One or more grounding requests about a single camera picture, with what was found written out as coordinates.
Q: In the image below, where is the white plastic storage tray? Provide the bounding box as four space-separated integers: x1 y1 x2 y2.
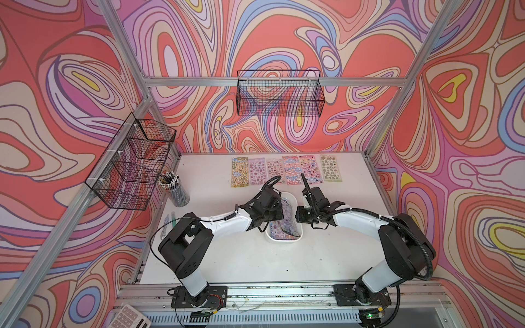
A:
265 191 303 243

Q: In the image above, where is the pink puffy sticker sheet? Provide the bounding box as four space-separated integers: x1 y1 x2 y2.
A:
248 158 267 185

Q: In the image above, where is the pink bonbon sticker sheet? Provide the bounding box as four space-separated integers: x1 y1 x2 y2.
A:
266 158 286 185

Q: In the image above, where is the green cream sticker sheet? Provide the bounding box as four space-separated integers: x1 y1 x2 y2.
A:
321 154 343 183

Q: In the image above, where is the yellow green sticker sheet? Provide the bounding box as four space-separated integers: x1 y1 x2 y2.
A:
231 157 250 187

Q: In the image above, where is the blue red animal sticker sheet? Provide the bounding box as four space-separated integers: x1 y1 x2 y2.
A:
282 156 304 185

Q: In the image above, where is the pink yellow pastel sticker sheet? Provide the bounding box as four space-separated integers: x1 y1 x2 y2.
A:
299 155 323 185

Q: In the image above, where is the purple holographic sticker sheet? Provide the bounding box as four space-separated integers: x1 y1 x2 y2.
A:
267 198 302 241

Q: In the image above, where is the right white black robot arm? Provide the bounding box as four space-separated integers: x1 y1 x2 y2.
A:
295 174 436 303

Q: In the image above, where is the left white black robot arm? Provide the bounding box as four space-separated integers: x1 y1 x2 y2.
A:
151 175 284 299

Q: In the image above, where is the mesh pen cup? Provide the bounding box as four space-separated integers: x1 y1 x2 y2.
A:
164 180 190 208

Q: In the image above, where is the small clear blue tool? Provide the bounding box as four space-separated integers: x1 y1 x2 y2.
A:
159 215 170 239

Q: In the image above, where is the bundle of pens in cup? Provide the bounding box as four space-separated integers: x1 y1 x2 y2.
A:
158 171 180 191

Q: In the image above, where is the white keypad device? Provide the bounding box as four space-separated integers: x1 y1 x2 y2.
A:
109 305 152 328

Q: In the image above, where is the black wire basket at back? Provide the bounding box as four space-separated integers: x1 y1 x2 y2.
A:
236 68 325 118

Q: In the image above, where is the black wire basket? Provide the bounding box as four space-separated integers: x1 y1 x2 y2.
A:
236 68 325 118
85 113 176 210

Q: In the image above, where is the black wire basket on left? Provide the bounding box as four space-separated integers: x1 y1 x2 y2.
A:
85 113 176 210

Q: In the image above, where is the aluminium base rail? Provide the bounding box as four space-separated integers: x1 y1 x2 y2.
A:
104 281 464 327

